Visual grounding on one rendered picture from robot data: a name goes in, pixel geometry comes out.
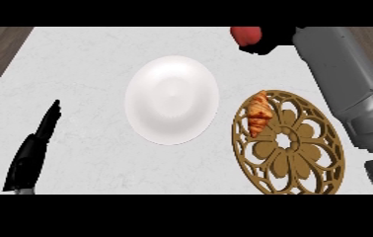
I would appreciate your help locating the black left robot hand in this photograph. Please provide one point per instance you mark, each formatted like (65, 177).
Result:
(30, 158)

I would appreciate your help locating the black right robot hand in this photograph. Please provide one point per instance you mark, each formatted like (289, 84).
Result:
(274, 40)

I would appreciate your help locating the red bell pepper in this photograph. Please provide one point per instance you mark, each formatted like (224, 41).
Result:
(246, 36)

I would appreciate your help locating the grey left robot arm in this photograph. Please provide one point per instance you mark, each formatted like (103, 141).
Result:
(24, 191)

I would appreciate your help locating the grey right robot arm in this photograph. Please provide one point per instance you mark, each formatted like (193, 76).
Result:
(335, 76)

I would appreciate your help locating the white round plate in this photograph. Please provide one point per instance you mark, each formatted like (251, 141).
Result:
(171, 100)

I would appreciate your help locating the brown openwork round placemat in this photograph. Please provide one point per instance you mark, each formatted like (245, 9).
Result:
(291, 148)

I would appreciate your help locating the golden brown croissant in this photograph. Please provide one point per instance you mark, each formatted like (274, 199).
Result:
(258, 114)

